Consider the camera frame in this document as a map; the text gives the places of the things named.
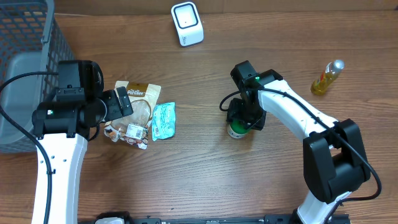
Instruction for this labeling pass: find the green lid jar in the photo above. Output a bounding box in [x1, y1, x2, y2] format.
[226, 120, 250, 139]

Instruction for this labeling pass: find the beige brown snack packet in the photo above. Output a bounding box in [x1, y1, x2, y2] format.
[104, 81, 161, 149]

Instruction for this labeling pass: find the teal snack packet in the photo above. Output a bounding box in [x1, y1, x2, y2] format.
[152, 102, 176, 141]

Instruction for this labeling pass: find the silver capped amber bottle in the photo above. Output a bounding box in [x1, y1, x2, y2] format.
[310, 60, 345, 95]

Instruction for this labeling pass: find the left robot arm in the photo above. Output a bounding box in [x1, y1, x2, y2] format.
[32, 60, 133, 223]

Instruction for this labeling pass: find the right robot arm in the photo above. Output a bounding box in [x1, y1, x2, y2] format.
[225, 61, 371, 223]

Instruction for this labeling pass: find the white barcode scanner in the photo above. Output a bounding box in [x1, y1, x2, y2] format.
[170, 1, 204, 47]

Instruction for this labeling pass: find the grey plastic shopping basket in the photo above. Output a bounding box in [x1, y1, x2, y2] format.
[0, 0, 75, 154]

